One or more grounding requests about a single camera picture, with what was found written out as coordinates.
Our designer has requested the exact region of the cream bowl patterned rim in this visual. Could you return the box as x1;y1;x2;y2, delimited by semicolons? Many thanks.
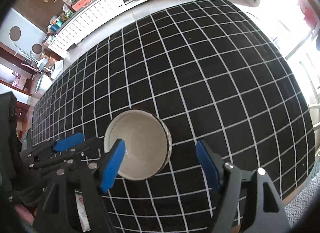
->
104;109;172;181

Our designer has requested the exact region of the pink box on cabinet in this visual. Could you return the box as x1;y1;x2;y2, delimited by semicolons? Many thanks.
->
72;0;91;11

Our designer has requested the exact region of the dark red wooden door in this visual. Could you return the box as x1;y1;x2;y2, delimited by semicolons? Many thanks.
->
1;43;37;94

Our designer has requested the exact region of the white dustpan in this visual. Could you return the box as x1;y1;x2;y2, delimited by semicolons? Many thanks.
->
50;59;64;80

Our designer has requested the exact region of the white tufted tv cabinet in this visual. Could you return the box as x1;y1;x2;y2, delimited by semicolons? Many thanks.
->
43;0;148;57

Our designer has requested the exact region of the black white checked tablecloth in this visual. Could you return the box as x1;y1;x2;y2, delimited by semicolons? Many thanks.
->
31;0;315;232

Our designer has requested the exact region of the pink floral white plate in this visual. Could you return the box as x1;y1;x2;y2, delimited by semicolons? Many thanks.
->
75;191;91;232

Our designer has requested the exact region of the white mop bucket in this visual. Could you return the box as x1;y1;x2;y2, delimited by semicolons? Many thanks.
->
35;72;53;95

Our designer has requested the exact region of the left hand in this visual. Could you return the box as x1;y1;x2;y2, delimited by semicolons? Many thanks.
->
14;204;34;226

